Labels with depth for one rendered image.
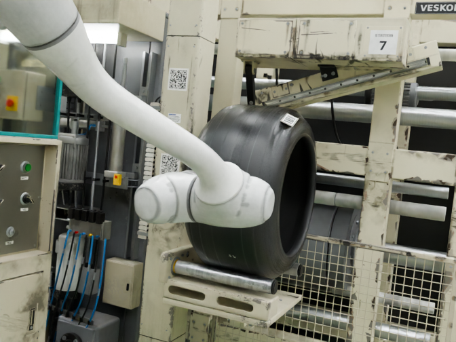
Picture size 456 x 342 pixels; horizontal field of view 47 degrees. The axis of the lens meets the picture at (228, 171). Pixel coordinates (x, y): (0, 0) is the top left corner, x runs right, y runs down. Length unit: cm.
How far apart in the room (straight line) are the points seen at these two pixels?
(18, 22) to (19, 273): 108
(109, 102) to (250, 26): 116
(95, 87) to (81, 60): 6
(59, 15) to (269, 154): 83
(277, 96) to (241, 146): 60
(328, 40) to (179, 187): 99
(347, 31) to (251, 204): 101
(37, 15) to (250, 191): 50
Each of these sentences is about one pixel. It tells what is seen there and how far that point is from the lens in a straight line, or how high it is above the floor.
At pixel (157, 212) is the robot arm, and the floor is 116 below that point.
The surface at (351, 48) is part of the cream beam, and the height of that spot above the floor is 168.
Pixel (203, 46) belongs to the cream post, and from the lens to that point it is 182.
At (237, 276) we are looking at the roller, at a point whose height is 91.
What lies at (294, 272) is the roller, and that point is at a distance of 187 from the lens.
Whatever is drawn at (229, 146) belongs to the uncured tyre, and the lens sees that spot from 153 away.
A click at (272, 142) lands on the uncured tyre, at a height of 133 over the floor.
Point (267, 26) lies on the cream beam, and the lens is 200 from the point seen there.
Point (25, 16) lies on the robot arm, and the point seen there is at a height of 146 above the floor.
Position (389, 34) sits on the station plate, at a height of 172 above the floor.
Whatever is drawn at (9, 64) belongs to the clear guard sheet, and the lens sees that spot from 168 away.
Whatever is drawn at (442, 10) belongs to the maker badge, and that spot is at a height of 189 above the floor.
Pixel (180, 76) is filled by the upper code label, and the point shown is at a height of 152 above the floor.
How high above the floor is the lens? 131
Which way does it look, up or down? 3 degrees down
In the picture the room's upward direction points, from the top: 6 degrees clockwise
